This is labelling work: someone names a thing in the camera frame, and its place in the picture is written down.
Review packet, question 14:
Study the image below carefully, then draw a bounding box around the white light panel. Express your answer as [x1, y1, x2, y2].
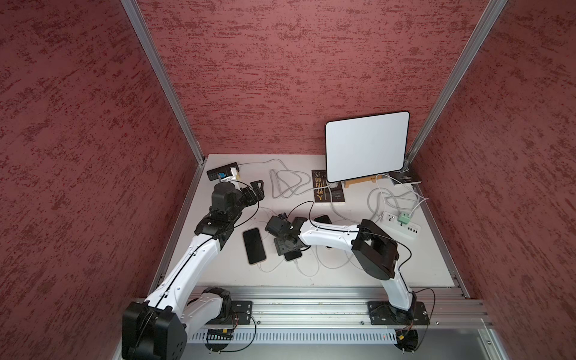
[325, 111, 410, 183]

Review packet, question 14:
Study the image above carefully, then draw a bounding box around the black power strip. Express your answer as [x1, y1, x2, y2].
[206, 162, 239, 181]

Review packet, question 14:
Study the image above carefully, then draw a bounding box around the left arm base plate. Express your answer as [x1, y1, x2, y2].
[207, 300, 254, 326]

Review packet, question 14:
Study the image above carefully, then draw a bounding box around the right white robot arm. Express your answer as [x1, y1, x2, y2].
[265, 216, 415, 312]

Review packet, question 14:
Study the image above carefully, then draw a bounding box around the aluminium frame rail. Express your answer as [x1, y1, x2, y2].
[180, 287, 508, 359]

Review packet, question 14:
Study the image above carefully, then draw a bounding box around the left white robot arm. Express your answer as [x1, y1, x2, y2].
[121, 180, 265, 359]

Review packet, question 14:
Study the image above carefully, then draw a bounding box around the green charger plug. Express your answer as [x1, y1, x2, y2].
[397, 212, 412, 226]

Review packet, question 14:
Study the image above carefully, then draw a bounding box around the white charging cable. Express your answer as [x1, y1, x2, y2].
[251, 202, 320, 279]
[314, 188, 388, 271]
[257, 206, 285, 274]

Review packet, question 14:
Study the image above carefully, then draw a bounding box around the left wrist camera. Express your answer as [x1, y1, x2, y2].
[218, 167, 239, 182]

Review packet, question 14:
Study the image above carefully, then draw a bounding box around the dark book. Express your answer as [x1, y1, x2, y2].
[311, 169, 346, 204]

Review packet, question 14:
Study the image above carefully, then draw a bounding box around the white power strip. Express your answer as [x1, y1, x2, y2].
[379, 211, 421, 240]

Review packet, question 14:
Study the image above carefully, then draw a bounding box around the phone green case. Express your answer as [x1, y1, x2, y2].
[283, 250, 302, 262]

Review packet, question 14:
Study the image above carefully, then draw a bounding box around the small black booklet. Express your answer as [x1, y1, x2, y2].
[388, 168, 422, 186]

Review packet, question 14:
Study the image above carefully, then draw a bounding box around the wooden panel stand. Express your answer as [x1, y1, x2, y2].
[342, 175, 377, 189]

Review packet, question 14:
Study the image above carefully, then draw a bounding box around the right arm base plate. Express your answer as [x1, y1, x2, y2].
[367, 301, 430, 327]

